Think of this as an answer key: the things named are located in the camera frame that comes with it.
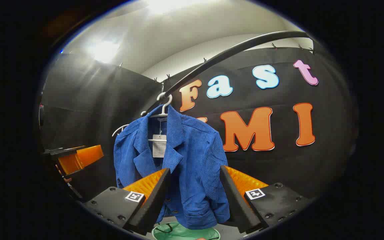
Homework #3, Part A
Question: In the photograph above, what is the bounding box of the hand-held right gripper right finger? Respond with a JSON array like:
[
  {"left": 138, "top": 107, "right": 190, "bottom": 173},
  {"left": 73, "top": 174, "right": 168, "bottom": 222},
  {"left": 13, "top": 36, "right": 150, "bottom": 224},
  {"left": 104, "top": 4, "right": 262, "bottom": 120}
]
[{"left": 219, "top": 165, "right": 310, "bottom": 234}]

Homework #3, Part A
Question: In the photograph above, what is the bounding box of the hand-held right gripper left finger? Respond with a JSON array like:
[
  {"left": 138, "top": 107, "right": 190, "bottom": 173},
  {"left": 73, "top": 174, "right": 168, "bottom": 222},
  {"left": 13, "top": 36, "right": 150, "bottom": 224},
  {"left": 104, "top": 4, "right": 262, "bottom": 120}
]
[{"left": 83, "top": 168, "right": 172, "bottom": 236}]

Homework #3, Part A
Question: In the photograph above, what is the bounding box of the green laundry hamper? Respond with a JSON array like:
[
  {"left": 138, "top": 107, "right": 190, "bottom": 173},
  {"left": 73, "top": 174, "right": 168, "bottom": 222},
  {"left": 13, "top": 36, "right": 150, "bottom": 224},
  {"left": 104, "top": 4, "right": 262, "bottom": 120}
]
[{"left": 152, "top": 222, "right": 221, "bottom": 240}]

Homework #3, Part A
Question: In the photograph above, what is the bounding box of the blue corduroy jacket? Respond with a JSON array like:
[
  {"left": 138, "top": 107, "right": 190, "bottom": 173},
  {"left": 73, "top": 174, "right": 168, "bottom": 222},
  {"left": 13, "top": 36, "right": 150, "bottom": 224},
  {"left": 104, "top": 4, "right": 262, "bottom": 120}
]
[{"left": 113, "top": 104, "right": 231, "bottom": 230}]

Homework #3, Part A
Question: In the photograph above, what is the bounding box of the white plastic hanger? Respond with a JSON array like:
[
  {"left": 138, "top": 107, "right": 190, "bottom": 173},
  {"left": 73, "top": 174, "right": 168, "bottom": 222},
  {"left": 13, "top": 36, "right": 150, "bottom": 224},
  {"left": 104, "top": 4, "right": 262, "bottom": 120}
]
[
  {"left": 141, "top": 92, "right": 173, "bottom": 142},
  {"left": 112, "top": 124, "right": 130, "bottom": 137}
]

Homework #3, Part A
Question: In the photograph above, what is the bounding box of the white paper tag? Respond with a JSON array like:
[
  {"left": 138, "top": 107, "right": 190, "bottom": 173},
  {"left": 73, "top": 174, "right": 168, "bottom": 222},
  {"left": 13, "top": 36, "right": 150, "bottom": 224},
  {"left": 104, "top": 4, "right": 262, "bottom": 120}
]
[{"left": 152, "top": 135, "right": 167, "bottom": 158}]

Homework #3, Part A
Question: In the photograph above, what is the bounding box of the black backdrop cloth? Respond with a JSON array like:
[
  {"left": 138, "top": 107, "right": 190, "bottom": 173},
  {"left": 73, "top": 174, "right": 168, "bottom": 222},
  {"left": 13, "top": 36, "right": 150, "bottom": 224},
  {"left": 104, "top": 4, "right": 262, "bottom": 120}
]
[{"left": 39, "top": 47, "right": 359, "bottom": 204}]

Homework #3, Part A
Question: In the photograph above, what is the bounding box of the black clothes rack rail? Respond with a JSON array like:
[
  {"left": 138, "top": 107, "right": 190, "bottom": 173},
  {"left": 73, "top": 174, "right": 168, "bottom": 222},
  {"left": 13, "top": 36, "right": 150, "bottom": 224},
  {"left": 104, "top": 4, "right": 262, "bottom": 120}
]
[{"left": 141, "top": 31, "right": 312, "bottom": 115}]

